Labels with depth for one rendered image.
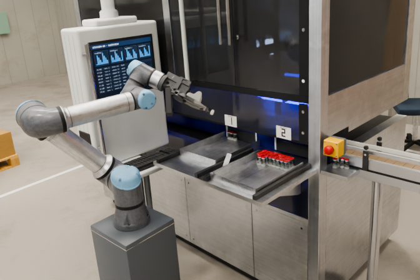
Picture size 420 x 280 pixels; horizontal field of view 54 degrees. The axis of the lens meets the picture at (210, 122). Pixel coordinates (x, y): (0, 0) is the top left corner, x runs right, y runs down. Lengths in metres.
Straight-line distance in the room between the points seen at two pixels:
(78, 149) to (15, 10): 9.00
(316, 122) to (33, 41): 9.36
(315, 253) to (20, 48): 9.27
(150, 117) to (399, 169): 1.36
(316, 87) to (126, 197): 0.91
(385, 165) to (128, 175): 1.07
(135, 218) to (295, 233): 0.86
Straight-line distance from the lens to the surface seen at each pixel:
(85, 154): 1.72
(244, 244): 2.48
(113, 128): 2.31
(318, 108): 1.85
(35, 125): 1.54
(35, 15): 10.78
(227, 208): 2.45
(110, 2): 2.32
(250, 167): 1.96
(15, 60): 10.58
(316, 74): 1.82
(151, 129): 2.46
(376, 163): 1.92
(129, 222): 1.73
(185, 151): 2.12
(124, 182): 1.65
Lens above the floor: 1.68
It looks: 17 degrees down
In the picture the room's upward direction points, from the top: 4 degrees counter-clockwise
